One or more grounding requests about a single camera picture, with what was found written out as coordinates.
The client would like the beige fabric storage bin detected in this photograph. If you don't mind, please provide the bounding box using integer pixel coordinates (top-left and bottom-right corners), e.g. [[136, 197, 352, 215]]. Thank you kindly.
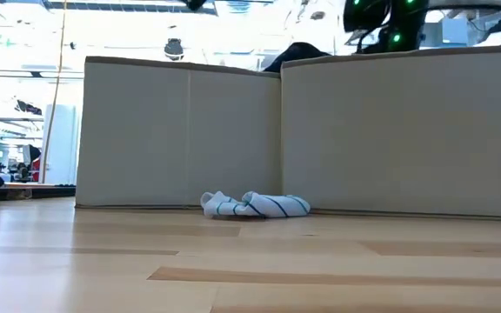
[[280, 44, 501, 218], [75, 55, 283, 210]]

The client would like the thin yellow cable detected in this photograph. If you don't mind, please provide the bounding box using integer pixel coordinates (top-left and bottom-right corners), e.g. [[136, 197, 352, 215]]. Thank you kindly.
[[40, 0, 68, 184]]

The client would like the black hanging dome lamp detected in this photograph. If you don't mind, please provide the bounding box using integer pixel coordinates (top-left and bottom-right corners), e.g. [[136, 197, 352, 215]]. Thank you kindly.
[[164, 37, 185, 62]]

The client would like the white sock with teal stripes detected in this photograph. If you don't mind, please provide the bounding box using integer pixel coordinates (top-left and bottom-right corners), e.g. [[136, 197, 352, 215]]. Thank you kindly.
[[200, 190, 312, 220]]

